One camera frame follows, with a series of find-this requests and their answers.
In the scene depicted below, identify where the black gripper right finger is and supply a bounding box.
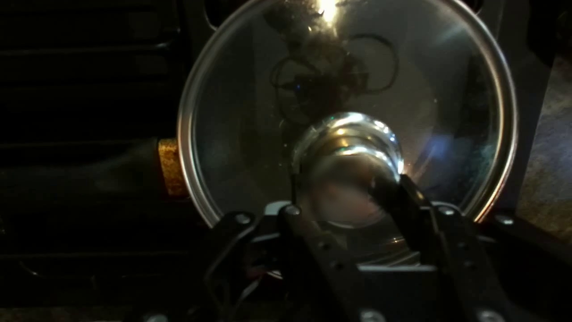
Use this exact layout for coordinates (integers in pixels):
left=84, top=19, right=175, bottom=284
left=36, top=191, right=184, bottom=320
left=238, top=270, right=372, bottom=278
left=388, top=175, right=519, bottom=322

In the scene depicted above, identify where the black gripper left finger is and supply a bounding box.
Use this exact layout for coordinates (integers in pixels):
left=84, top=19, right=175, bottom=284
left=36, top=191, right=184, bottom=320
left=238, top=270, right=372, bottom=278
left=279, top=203, right=386, bottom=322

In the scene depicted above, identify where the glass pot lid steel knob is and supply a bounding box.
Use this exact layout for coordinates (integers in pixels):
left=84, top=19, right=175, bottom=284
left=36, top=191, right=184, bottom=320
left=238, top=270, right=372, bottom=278
left=177, top=0, right=519, bottom=264

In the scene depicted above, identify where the black gas stove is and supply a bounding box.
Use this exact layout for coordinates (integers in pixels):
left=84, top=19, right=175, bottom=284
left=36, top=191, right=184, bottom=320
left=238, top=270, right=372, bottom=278
left=0, top=0, right=570, bottom=322

